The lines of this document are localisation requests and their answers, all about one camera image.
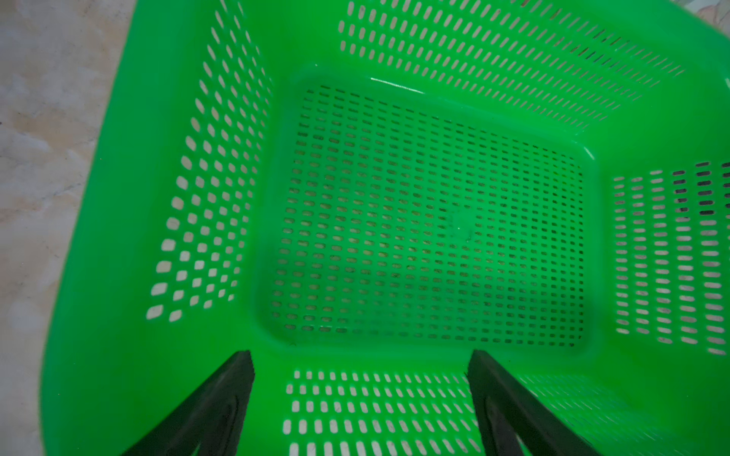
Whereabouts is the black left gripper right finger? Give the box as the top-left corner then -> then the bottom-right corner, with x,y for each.
467,350 -> 598,455

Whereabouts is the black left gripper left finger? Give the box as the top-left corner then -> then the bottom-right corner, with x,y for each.
125,351 -> 255,455

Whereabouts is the green plastic basket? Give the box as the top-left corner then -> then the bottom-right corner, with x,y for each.
40,1 -> 729,455

